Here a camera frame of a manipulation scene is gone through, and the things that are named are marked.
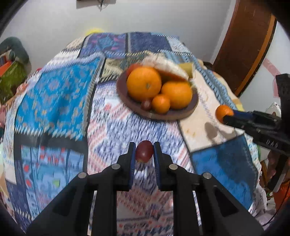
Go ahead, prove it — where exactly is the sugarcane piece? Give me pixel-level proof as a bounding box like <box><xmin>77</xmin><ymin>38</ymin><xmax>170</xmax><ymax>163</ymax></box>
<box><xmin>179</xmin><ymin>63</ymin><xmax>196</xmax><ymax>79</ymax></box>

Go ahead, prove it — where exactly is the grey plush toy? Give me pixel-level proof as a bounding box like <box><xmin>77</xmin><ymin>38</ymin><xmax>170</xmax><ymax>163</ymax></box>
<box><xmin>0</xmin><ymin>37</ymin><xmax>30</xmax><ymax>65</ymax></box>

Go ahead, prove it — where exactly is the person's right hand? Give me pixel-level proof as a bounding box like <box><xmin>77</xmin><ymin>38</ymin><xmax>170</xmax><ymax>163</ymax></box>
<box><xmin>267</xmin><ymin>150</ymin><xmax>280</xmax><ymax>182</ymax></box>

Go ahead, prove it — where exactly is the orange box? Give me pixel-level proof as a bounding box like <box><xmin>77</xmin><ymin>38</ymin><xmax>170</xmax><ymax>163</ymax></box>
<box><xmin>0</xmin><ymin>54</ymin><xmax>13</xmax><ymax>78</ymax></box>

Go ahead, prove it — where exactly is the red apple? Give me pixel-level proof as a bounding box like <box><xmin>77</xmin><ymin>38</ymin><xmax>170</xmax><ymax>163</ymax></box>
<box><xmin>126</xmin><ymin>64</ymin><xmax>142</xmax><ymax>76</ymax></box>

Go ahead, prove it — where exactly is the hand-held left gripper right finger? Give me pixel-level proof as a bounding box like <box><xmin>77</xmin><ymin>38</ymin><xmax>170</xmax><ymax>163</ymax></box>
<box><xmin>153</xmin><ymin>141</ymin><xmax>265</xmax><ymax>236</ymax></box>

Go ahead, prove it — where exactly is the large orange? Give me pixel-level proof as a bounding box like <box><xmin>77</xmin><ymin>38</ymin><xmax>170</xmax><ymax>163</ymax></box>
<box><xmin>161</xmin><ymin>81</ymin><xmax>193</xmax><ymax>110</ymax></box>
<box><xmin>126</xmin><ymin>66</ymin><xmax>162</xmax><ymax>102</ymax></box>

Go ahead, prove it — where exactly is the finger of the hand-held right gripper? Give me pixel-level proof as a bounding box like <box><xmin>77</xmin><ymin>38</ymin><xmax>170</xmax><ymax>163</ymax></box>
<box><xmin>223</xmin><ymin>115</ymin><xmax>257</xmax><ymax>137</ymax></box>
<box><xmin>232</xmin><ymin>110</ymin><xmax>255</xmax><ymax>119</ymax></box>

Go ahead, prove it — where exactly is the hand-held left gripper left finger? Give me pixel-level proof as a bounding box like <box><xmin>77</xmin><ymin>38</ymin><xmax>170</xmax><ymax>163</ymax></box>
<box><xmin>26</xmin><ymin>142</ymin><xmax>137</xmax><ymax>236</ymax></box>

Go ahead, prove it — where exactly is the wooden door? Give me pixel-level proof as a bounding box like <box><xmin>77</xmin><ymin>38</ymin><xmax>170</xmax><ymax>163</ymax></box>
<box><xmin>213</xmin><ymin>0</ymin><xmax>278</xmax><ymax>98</ymax></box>

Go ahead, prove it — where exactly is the blue patchwork blanket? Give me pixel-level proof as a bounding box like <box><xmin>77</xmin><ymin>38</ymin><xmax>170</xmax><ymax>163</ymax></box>
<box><xmin>0</xmin><ymin>32</ymin><xmax>268</xmax><ymax>236</ymax></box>

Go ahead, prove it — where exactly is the brown wooden plate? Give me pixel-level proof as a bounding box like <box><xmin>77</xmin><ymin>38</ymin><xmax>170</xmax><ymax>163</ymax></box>
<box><xmin>116</xmin><ymin>68</ymin><xmax>199</xmax><ymax>120</ymax></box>

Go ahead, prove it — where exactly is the small mandarin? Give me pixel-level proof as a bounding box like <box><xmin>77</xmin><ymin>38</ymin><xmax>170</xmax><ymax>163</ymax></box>
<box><xmin>215</xmin><ymin>105</ymin><xmax>234</xmax><ymax>123</ymax></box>
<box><xmin>151</xmin><ymin>94</ymin><xmax>171</xmax><ymax>114</ymax></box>

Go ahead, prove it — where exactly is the dark red cherry tomato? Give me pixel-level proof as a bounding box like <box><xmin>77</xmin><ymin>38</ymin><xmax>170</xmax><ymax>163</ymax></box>
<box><xmin>135</xmin><ymin>140</ymin><xmax>154</xmax><ymax>163</ymax></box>

